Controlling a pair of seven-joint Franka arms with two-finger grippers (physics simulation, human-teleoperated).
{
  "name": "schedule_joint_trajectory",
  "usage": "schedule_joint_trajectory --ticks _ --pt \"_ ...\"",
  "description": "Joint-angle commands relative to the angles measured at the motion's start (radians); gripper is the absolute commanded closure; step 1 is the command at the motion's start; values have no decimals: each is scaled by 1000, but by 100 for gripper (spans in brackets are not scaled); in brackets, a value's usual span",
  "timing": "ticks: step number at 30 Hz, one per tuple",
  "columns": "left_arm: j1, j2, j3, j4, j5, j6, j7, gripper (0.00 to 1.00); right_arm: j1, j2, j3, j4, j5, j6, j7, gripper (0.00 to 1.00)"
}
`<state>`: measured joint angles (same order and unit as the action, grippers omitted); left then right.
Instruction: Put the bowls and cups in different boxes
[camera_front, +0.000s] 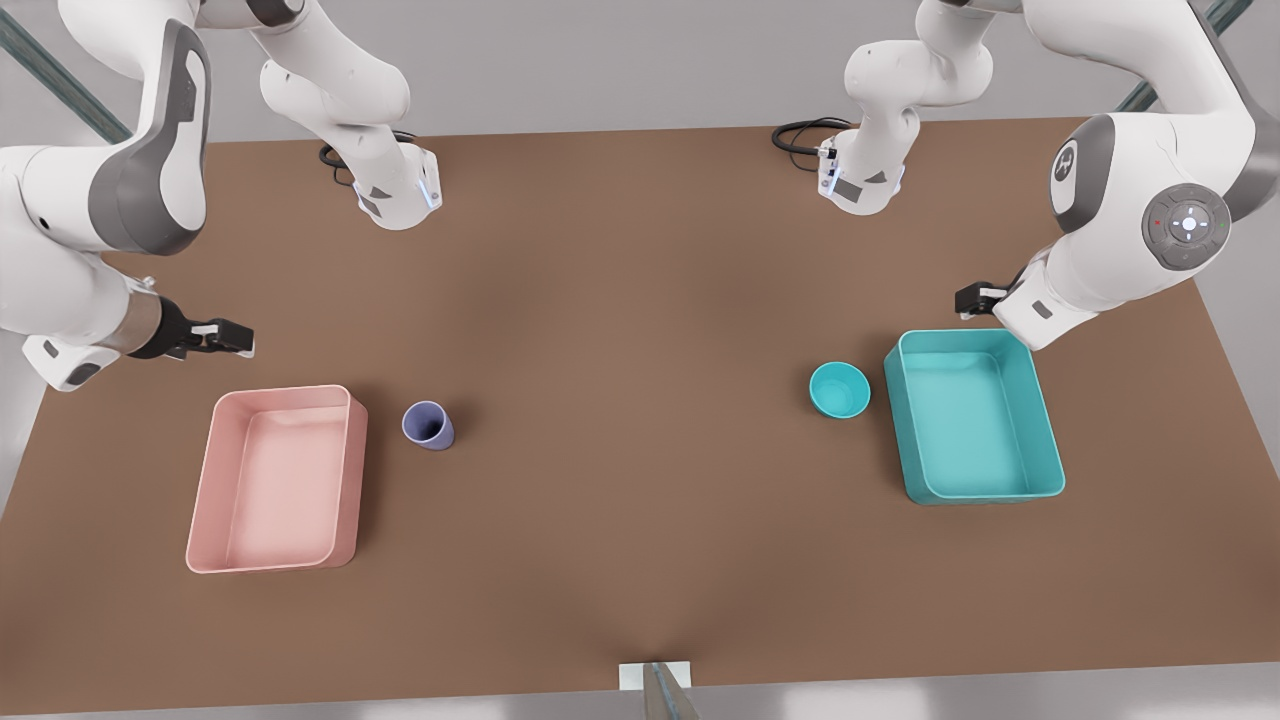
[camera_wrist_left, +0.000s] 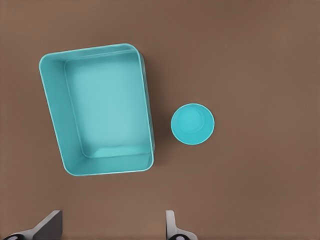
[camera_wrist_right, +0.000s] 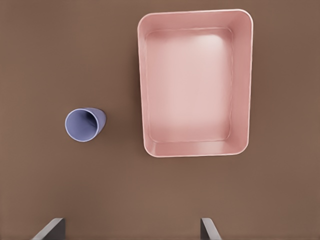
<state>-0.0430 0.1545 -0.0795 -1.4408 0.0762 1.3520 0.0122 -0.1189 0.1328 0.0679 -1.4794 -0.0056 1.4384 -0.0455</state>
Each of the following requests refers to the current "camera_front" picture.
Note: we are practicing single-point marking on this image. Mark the silver frame post with foot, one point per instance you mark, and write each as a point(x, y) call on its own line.
point(662, 690)

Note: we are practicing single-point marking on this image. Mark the teal rectangular box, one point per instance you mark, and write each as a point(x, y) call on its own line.
point(970, 420)

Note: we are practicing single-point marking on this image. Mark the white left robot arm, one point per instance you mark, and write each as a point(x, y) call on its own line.
point(1150, 150)

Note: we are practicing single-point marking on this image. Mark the purple cup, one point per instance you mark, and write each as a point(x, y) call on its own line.
point(428, 427)

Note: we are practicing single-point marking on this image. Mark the pink rectangular box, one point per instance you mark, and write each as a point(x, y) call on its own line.
point(275, 480)

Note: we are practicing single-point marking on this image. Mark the teal bowl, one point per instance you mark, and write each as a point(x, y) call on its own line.
point(838, 392)

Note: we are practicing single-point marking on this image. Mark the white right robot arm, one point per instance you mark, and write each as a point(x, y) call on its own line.
point(150, 180)

